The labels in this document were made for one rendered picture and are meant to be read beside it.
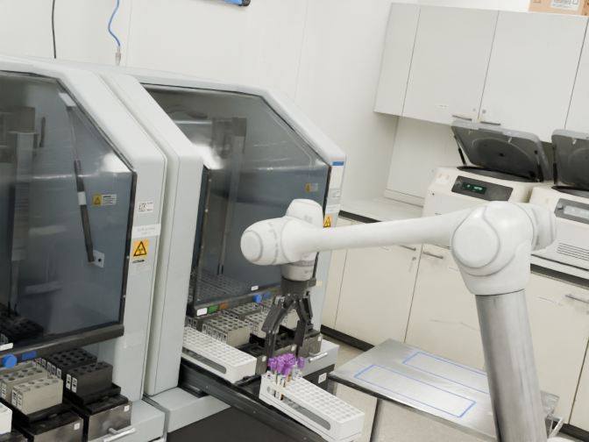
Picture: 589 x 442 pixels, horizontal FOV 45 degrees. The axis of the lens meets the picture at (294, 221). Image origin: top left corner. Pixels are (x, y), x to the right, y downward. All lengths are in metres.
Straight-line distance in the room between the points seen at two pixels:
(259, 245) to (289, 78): 2.42
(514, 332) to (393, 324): 3.03
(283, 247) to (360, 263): 2.87
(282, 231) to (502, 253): 0.55
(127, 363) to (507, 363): 1.03
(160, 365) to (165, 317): 0.15
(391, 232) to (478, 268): 0.34
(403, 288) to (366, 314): 0.33
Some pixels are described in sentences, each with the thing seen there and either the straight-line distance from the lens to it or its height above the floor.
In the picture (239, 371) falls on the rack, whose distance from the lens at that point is 2.11.
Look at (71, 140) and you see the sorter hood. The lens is 1.86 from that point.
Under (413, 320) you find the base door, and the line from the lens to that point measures 4.44.
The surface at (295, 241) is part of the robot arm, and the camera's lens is 1.71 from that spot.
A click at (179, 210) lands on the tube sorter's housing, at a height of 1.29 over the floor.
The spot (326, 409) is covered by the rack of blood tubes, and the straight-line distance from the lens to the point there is 1.90.
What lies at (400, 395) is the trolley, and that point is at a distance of 2.20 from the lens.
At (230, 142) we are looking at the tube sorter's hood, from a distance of 2.24.
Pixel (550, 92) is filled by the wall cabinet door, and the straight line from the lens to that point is 4.33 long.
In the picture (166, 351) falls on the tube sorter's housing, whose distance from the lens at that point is 2.13.
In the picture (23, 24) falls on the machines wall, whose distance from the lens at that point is 2.95.
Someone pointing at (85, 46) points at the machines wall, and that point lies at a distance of 3.10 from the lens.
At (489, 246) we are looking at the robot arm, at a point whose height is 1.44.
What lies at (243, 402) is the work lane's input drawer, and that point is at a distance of 2.08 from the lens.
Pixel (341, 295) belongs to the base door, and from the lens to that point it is 4.69.
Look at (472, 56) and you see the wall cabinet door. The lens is 4.52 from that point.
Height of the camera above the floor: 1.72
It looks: 12 degrees down
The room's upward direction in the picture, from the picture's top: 8 degrees clockwise
